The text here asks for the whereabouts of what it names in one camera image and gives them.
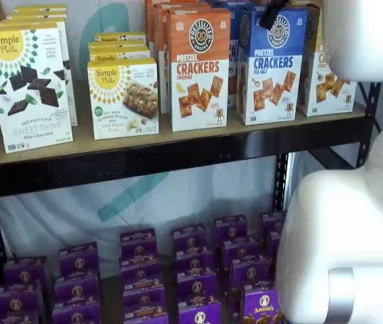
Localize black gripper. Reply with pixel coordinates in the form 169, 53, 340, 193
259, 0, 290, 30

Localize blue sea salt crackers box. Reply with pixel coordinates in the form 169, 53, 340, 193
236, 5, 309, 127
207, 0, 270, 9
227, 2, 263, 109

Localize orange cheddar pretzel crackers box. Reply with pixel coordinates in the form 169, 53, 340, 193
145, 0, 209, 51
166, 7, 232, 133
153, 2, 213, 115

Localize yellow honey mustard crackers box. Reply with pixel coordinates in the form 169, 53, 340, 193
297, 3, 358, 118

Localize almond flour bars box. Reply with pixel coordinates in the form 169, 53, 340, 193
88, 40, 149, 50
94, 32, 147, 44
88, 45, 152, 63
86, 57, 160, 141

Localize wooden shelf board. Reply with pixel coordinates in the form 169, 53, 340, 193
0, 80, 367, 168

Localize purple Annie's snack box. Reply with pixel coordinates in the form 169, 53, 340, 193
0, 281, 45, 315
118, 254, 161, 281
120, 228, 158, 259
4, 256, 48, 286
176, 269, 218, 300
58, 241, 100, 277
171, 223, 209, 252
214, 215, 249, 244
175, 247, 215, 275
53, 274, 101, 304
228, 257, 272, 298
123, 297, 170, 324
240, 282, 285, 324
0, 309, 41, 324
220, 237, 262, 268
267, 230, 283, 258
51, 298, 102, 324
260, 211, 288, 238
122, 275, 166, 303
178, 296, 223, 324

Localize white banner teal logo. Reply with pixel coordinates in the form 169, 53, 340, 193
0, 0, 295, 267

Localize black metal shelf frame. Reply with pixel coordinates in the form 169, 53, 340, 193
0, 80, 381, 324

